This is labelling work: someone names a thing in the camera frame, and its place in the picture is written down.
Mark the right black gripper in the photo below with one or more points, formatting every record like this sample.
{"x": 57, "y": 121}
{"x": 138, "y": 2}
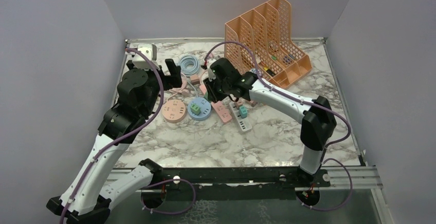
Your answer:
{"x": 212, "y": 95}

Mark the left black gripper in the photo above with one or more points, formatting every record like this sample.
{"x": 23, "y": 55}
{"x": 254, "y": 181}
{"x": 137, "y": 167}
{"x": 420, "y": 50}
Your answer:
{"x": 173, "y": 80}

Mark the teal plug adapter front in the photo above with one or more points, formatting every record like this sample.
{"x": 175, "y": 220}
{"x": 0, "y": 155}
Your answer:
{"x": 243, "y": 112}

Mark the green plug adapter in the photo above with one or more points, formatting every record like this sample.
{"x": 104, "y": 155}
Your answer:
{"x": 195, "y": 109}

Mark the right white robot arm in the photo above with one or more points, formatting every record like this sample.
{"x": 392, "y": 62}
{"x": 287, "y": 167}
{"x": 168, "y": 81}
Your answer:
{"x": 314, "y": 115}

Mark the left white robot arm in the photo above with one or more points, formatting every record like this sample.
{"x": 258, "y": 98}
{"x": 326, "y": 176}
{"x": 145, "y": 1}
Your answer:
{"x": 141, "y": 91}

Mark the pink round power strip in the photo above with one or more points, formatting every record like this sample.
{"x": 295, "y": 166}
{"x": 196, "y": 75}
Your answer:
{"x": 174, "y": 111}

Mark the blue round power strip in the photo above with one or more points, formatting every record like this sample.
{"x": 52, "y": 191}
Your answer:
{"x": 205, "y": 109}

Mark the white power strip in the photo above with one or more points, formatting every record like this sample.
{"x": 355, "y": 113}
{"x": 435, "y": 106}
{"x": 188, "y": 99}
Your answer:
{"x": 244, "y": 124}

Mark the orange mesh file organizer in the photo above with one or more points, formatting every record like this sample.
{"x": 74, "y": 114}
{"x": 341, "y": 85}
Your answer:
{"x": 266, "y": 31}

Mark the pink plug on cable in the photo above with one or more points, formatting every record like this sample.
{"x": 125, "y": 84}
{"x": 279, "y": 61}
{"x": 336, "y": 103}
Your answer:
{"x": 194, "y": 79}

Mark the black mounting rail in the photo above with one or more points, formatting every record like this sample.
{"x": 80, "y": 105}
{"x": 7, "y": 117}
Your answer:
{"x": 227, "y": 183}

